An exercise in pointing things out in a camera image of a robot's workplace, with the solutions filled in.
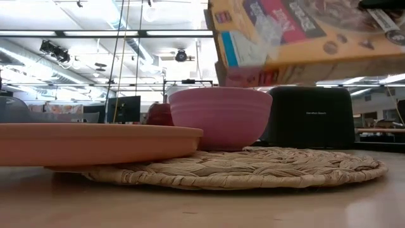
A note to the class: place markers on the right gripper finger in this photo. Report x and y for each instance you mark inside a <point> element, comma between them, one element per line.
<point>383,3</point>

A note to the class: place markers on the yellow raisin bran cereal box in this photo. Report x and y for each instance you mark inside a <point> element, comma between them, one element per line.
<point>300,54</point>

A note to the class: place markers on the pink bowl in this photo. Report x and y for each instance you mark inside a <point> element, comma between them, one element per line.
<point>221,120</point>

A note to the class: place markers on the red glass tumbler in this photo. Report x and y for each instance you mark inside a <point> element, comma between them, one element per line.
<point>159,115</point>

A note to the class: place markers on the orange plate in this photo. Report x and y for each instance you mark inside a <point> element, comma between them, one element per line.
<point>95,145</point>

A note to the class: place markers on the wooden desk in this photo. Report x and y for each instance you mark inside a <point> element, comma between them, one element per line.
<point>379,130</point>

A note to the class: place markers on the black two-slot toaster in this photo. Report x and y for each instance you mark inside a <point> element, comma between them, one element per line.
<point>310,126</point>

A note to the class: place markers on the round woven placemat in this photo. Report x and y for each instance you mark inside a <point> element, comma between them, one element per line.
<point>253,168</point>

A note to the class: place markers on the black computer monitor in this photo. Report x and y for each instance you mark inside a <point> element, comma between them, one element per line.
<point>125,111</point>

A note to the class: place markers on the black ceiling spotlight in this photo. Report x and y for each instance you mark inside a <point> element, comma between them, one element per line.
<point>55,50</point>

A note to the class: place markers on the grey office chair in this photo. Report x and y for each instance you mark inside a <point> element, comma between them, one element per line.
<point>12,111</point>

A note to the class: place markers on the black overhead camera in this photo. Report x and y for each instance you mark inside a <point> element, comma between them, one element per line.
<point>181,56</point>

